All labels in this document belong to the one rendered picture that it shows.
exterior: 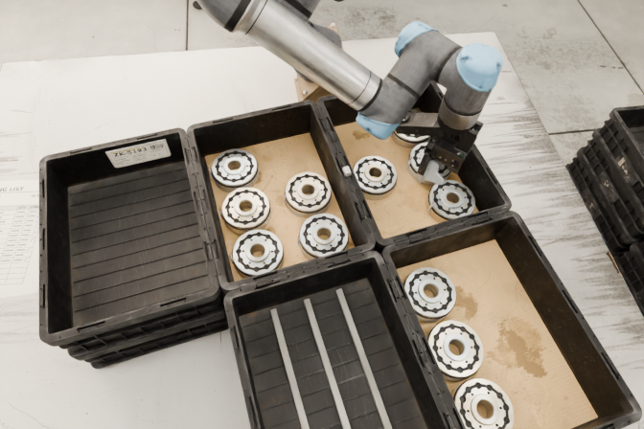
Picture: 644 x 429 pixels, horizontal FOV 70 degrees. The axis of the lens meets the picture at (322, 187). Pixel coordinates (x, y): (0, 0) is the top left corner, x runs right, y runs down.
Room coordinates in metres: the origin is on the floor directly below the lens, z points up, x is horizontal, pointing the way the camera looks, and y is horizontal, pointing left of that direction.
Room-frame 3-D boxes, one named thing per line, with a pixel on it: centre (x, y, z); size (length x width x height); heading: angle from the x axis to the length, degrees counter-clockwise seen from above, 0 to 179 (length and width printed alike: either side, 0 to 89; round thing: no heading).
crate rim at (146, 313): (0.40, 0.38, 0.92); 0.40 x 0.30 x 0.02; 22
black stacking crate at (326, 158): (0.51, 0.10, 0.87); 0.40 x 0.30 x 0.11; 22
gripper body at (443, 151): (0.61, -0.26, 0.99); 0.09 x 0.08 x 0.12; 61
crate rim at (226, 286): (0.51, 0.10, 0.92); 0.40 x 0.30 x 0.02; 22
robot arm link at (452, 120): (0.61, -0.25, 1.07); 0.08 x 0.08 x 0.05
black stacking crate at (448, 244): (0.25, -0.33, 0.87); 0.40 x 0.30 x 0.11; 22
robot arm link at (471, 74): (0.61, -0.25, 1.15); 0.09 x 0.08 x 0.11; 47
